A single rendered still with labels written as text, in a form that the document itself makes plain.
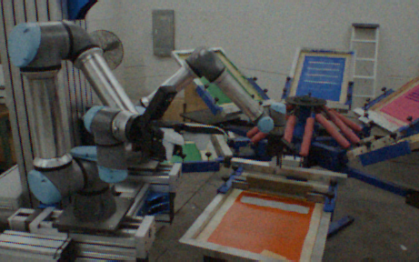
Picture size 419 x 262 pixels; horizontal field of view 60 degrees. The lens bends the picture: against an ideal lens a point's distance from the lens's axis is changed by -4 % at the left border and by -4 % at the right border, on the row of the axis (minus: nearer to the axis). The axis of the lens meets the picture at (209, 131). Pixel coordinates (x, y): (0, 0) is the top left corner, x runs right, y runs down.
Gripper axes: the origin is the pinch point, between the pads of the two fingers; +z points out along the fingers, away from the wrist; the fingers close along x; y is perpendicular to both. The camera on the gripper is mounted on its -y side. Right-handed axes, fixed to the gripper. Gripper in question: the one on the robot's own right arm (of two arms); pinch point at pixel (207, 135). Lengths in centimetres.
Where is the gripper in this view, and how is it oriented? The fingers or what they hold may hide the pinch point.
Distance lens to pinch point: 78.9
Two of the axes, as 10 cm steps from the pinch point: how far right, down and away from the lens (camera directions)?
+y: -0.8, 9.8, 2.0
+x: -5.4, 1.3, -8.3
